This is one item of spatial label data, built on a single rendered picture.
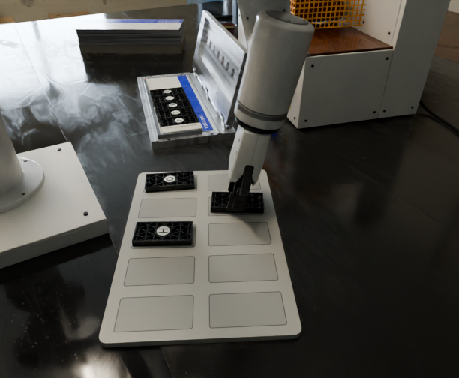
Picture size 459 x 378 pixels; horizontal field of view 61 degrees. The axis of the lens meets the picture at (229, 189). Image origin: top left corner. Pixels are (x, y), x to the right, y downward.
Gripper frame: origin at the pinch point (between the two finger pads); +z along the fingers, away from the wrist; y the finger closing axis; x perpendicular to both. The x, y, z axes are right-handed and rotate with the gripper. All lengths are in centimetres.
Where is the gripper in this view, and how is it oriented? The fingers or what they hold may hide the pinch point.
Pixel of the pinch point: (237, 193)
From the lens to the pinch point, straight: 72.6
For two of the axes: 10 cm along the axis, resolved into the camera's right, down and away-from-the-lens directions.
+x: 9.8, 1.9, 1.0
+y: -0.3, 5.9, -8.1
